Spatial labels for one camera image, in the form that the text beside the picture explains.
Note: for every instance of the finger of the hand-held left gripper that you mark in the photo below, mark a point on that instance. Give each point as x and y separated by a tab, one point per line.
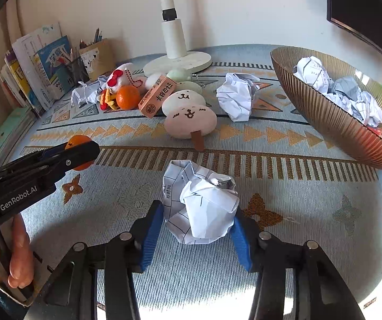
77	155
52	151

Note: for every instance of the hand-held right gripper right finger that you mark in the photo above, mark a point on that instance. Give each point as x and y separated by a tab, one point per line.
242	240

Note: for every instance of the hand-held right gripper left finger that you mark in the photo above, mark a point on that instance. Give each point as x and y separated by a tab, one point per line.
151	236

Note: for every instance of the tangerine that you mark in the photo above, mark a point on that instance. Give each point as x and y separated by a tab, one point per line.
77	139
127	97

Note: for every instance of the grid-lined paper ball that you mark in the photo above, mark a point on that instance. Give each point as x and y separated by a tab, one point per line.
207	206

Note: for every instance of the red yellow fries plush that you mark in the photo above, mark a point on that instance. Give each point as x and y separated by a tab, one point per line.
106	101

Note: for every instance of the white cat plush red bow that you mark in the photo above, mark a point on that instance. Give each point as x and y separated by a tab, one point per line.
122	76

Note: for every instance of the small orange cardboard box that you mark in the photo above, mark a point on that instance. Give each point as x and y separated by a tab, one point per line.
156	96

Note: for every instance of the dango plush with drawn faces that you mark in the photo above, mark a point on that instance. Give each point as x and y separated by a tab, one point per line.
191	121

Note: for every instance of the amber ribbed glass bowl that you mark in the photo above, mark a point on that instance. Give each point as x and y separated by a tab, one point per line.
337	123

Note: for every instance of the red snack packet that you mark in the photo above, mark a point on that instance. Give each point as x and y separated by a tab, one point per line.
375	131

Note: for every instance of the pile of paper balls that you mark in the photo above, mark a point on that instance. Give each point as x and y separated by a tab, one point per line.
344	90

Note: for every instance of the person's left hand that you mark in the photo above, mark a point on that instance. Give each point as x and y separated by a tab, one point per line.
21	260

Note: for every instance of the stack of green books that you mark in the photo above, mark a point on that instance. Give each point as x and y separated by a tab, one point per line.
13	130

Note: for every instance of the small crumpled paper ball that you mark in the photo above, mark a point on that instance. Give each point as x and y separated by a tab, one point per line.
84	94

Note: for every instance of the yellow cover book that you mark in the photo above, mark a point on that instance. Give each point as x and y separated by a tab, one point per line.
21	83

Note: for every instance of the blue cover workbook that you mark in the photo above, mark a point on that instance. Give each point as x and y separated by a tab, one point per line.
54	70

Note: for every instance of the black mesh pen holder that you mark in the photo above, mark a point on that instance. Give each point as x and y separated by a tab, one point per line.
77	71

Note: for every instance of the pale cover book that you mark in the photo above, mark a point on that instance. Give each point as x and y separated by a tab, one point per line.
8	76

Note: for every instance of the bunch of coloured pencils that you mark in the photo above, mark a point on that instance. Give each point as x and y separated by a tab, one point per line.
67	58

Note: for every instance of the bamboo pen holder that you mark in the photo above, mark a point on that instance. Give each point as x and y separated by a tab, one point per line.
99	58

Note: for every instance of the bunch of dark pens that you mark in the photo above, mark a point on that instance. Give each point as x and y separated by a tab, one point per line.
94	38

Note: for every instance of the plain dango plush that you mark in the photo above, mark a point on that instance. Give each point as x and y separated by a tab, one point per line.
177	74

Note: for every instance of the crumpled white paper ball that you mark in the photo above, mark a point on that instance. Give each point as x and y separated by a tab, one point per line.
237	96

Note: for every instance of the white desk lamp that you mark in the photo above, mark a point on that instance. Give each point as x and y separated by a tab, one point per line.
174	40

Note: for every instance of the black monitor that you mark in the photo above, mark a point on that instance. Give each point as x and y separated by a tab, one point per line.
370	3

